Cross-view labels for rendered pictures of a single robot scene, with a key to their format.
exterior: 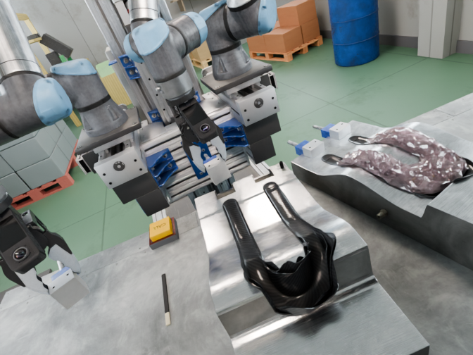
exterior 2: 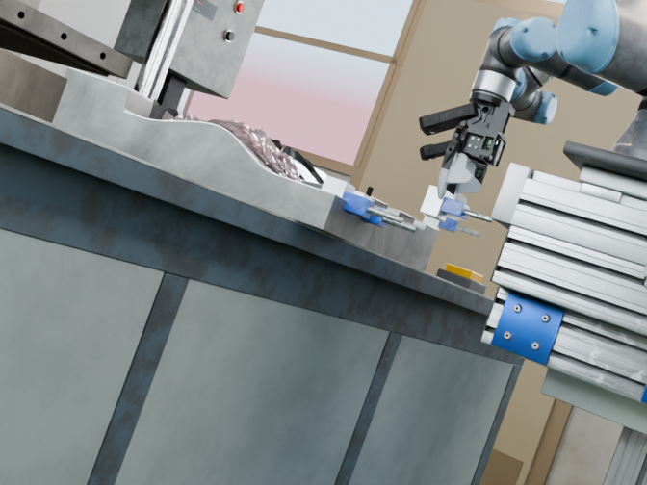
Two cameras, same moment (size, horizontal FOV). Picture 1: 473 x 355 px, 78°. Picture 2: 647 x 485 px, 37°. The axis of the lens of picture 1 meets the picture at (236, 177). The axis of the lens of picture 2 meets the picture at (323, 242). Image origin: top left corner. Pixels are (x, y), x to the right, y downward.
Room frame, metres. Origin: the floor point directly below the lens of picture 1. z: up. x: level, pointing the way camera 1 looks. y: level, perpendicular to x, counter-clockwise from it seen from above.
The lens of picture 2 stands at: (1.65, -1.49, 0.77)
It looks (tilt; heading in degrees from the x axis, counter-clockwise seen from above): 1 degrees up; 128
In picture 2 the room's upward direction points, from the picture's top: 20 degrees clockwise
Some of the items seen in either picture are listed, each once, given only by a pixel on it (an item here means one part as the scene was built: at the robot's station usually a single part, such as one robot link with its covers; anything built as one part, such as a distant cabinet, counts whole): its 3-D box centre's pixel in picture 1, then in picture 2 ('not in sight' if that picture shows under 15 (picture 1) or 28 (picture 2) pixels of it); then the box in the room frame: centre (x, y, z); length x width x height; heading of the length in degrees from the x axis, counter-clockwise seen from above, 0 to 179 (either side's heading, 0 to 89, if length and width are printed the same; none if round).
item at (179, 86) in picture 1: (174, 85); (492, 89); (0.69, 0.06, 1.17); 0.08 x 0.08 x 0.05
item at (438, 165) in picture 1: (398, 153); (233, 138); (0.51, -0.36, 0.90); 0.26 x 0.18 x 0.08; 20
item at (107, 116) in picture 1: (100, 113); not in sight; (1.05, 0.36, 1.09); 0.15 x 0.15 x 0.10
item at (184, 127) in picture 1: (189, 115); (481, 130); (0.70, 0.05, 1.09); 0.09 x 0.08 x 0.12; 12
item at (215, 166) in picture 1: (212, 163); (459, 211); (0.72, 0.05, 0.93); 0.13 x 0.05 x 0.05; 12
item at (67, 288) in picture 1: (65, 276); (452, 225); (0.49, 0.42, 0.93); 0.13 x 0.05 x 0.05; 28
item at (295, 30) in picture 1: (280, 31); not in sight; (5.11, -1.54, 0.34); 1.21 x 0.91 x 0.67; 8
